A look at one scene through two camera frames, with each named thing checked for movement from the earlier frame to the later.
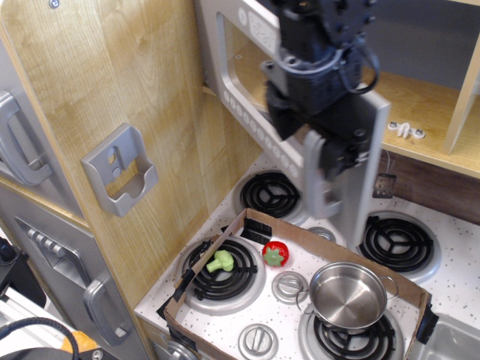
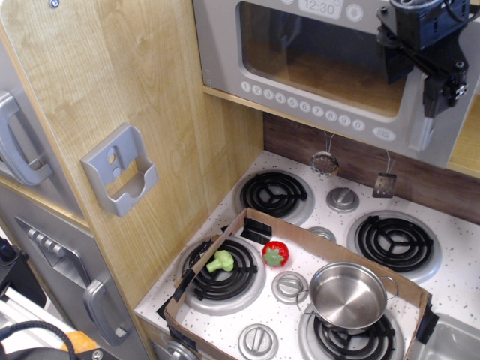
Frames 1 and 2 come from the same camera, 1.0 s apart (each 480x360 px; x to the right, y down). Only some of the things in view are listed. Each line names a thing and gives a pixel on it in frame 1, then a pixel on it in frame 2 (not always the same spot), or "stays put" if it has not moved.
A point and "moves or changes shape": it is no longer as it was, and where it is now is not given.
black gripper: x=331 y=91 to x=427 y=33
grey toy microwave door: x=227 y=28 moves or changes shape
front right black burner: x=316 y=341 stays put
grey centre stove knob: x=289 y=288 stays put
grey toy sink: x=451 y=339 stays put
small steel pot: x=346 y=297 stays put
